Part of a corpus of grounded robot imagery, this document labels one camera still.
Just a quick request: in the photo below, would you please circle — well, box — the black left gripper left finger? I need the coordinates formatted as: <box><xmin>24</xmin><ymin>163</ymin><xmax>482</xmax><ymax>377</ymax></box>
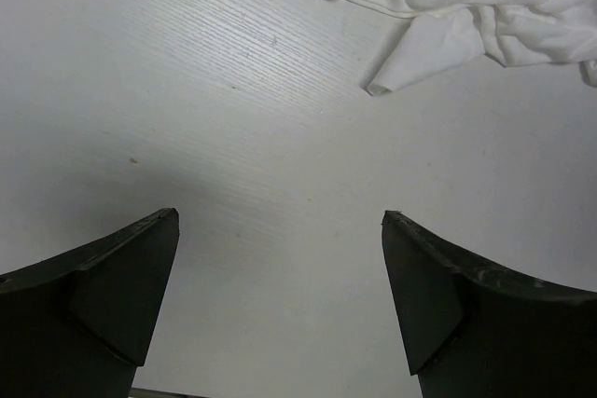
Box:
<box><xmin>1</xmin><ymin>208</ymin><xmax>179</xmax><ymax>397</ymax></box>

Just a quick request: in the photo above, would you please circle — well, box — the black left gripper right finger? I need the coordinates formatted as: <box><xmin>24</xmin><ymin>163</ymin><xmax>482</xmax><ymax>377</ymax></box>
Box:
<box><xmin>382</xmin><ymin>211</ymin><xmax>596</xmax><ymax>397</ymax></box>

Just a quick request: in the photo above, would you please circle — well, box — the white t shirt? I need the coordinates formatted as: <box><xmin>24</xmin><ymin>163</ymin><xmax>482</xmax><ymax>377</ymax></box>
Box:
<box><xmin>346</xmin><ymin>0</ymin><xmax>596</xmax><ymax>95</ymax></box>

